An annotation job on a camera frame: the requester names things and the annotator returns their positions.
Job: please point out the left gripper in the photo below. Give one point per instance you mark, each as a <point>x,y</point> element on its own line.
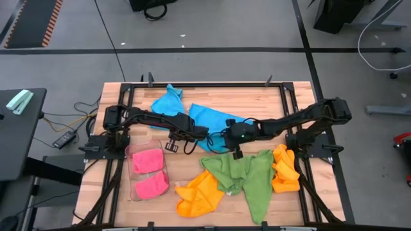
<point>192,130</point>

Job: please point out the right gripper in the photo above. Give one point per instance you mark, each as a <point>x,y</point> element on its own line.
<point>242,133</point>

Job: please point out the pink microfiber towel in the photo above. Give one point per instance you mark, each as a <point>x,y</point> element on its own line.
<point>147,160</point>
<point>152,186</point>

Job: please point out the clear plastic bin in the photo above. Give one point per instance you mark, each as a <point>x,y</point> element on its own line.
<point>130,150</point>

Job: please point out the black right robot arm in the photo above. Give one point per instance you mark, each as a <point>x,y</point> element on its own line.
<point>305,115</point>

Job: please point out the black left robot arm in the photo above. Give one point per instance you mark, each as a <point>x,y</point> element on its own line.
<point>144,117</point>

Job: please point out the green microfiber towel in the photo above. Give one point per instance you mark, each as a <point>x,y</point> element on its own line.
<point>253,183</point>

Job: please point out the orange microfiber towel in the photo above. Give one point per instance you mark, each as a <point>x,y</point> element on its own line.
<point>199,195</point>
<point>285,173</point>

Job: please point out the black power adapter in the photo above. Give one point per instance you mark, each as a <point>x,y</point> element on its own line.
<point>64,140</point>

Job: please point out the black box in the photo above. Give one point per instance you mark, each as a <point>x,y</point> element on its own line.
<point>141,4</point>

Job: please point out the black table crossbeam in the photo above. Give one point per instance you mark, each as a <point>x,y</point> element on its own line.
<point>51,170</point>

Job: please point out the grey desk foot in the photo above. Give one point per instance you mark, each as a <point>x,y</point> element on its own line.
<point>388,110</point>

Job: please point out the black cabinet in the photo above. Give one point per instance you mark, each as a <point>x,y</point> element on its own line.
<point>337,14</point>

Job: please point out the red cart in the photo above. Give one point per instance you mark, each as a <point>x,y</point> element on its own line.
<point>403,138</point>

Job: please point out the black caster wheel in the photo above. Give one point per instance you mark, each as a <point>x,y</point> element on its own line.
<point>393,75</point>

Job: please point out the black side table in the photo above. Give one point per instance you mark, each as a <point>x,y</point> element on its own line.
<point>19,144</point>

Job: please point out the mint green stapler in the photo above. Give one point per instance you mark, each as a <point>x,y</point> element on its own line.
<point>19,102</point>

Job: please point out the black orange-edged floor mat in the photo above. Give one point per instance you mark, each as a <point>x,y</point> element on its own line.
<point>32,22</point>

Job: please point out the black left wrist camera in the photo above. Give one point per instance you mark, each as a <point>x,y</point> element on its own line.
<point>172,146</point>

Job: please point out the black frame clamp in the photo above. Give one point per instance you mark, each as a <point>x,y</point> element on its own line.
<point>150,80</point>
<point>268,81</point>

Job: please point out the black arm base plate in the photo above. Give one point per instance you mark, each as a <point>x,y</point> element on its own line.
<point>96,155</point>
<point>321,144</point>

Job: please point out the grey desk frame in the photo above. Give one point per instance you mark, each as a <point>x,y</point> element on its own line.
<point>379,24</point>

